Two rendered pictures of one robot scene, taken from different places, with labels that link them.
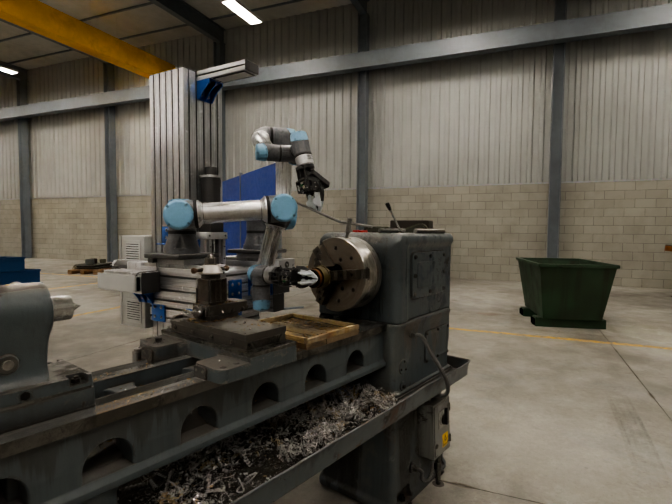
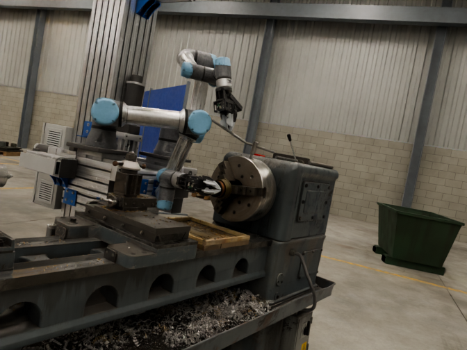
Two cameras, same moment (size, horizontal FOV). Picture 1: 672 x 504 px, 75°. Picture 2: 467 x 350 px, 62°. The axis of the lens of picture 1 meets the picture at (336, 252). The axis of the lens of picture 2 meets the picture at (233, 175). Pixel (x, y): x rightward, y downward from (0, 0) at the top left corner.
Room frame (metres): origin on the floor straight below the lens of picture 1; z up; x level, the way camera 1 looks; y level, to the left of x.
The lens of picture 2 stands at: (0.03, 0.09, 1.24)
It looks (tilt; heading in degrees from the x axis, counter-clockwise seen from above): 3 degrees down; 358
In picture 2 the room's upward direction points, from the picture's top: 10 degrees clockwise
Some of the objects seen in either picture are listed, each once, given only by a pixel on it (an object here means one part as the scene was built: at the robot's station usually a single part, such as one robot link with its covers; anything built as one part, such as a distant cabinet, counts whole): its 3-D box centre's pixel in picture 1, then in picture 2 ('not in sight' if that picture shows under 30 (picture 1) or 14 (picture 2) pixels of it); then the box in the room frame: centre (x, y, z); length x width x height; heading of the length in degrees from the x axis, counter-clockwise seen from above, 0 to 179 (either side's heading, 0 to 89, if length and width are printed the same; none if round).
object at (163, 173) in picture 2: (261, 274); (169, 178); (1.88, 0.32, 1.07); 0.11 x 0.08 x 0.09; 51
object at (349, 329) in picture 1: (298, 328); (196, 231); (1.68, 0.14, 0.89); 0.36 x 0.30 x 0.04; 52
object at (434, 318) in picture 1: (385, 392); (258, 299); (2.22, -0.26, 0.43); 0.60 x 0.48 x 0.86; 142
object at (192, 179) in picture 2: (286, 276); (192, 182); (1.78, 0.20, 1.08); 0.12 x 0.09 x 0.08; 51
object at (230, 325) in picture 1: (222, 327); (131, 218); (1.42, 0.37, 0.95); 0.43 x 0.17 x 0.05; 52
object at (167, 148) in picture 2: (257, 239); (167, 147); (2.35, 0.42, 1.21); 0.15 x 0.15 x 0.10
